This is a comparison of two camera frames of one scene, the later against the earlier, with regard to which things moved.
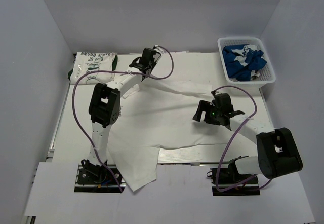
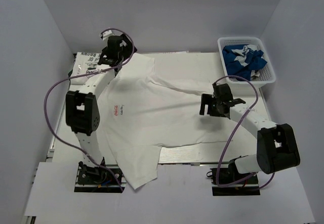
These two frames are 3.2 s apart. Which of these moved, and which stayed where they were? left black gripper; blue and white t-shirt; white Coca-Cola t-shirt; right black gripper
Moved: right black gripper; left black gripper
Stayed: white Coca-Cola t-shirt; blue and white t-shirt
